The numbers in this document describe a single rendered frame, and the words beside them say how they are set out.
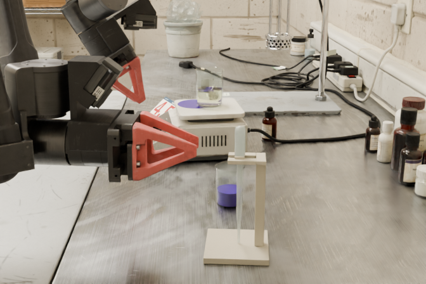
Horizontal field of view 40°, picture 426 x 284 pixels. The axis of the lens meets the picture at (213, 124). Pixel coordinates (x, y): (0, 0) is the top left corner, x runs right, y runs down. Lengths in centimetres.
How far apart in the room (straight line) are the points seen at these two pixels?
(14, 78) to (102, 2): 28
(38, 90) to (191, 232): 28
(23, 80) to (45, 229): 23
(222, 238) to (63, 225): 23
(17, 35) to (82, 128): 54
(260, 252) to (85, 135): 26
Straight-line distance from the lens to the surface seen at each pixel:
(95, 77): 70
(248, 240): 77
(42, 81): 71
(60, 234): 83
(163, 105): 134
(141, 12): 103
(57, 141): 72
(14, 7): 122
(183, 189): 94
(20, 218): 89
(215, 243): 76
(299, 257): 75
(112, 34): 100
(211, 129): 104
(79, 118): 71
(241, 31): 347
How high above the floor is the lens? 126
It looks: 16 degrees down
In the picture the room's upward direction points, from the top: straight up
